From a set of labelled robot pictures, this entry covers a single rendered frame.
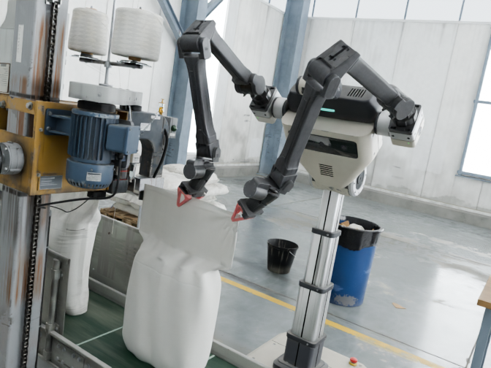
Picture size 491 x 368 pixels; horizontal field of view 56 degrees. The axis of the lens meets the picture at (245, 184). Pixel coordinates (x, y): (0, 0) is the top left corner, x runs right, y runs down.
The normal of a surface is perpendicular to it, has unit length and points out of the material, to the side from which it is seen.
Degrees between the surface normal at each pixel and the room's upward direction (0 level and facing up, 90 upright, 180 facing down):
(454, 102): 90
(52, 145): 90
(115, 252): 90
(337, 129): 40
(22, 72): 90
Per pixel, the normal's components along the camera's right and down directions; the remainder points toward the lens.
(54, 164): 0.82, 0.22
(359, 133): -0.23, -0.72
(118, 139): -0.17, 0.13
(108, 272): -0.55, 0.05
